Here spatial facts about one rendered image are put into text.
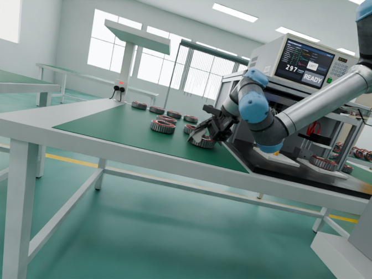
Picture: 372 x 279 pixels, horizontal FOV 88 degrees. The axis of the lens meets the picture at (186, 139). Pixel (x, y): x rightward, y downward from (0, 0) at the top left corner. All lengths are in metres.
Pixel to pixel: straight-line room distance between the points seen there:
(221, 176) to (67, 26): 7.84
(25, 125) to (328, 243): 0.75
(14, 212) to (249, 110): 0.79
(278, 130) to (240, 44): 7.19
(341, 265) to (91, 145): 0.61
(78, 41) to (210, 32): 4.43
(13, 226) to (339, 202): 1.09
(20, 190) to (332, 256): 0.82
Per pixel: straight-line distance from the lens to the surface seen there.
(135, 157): 0.58
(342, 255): 0.47
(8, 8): 6.56
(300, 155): 1.19
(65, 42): 8.12
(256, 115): 0.55
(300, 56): 1.12
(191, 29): 7.49
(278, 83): 1.03
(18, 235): 0.90
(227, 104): 0.68
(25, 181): 0.78
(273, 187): 0.70
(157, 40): 1.23
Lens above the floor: 0.94
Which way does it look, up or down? 13 degrees down
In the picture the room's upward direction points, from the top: 16 degrees clockwise
